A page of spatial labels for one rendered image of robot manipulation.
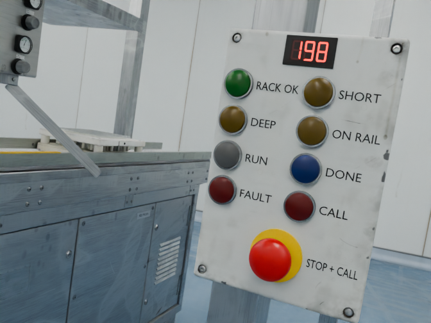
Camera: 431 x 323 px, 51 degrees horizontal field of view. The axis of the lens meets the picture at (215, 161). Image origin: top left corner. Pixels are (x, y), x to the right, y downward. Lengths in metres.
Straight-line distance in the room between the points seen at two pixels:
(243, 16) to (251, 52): 3.98
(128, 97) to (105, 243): 0.67
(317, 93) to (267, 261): 0.16
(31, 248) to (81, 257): 0.22
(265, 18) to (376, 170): 0.21
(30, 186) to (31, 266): 0.25
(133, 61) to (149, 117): 2.67
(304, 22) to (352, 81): 0.11
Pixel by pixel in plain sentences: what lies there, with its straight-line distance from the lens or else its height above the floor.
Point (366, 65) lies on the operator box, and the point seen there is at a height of 1.06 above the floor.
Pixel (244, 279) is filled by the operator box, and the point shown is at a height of 0.84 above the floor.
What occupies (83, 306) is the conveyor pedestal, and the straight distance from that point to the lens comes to 1.57.
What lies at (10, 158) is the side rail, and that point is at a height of 0.84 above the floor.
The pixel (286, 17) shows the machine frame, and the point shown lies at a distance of 0.52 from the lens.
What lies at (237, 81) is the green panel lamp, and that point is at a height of 1.03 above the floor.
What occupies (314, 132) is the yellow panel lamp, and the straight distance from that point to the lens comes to 0.42.
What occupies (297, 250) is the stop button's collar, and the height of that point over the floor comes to 0.88.
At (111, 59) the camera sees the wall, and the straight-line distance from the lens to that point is 4.83.
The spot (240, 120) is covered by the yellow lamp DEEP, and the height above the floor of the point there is 1.00.
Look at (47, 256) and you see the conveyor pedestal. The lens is 1.36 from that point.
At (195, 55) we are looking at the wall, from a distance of 4.48.
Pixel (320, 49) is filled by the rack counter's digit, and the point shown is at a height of 1.07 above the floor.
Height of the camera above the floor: 0.99
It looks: 5 degrees down
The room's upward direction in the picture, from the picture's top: 9 degrees clockwise
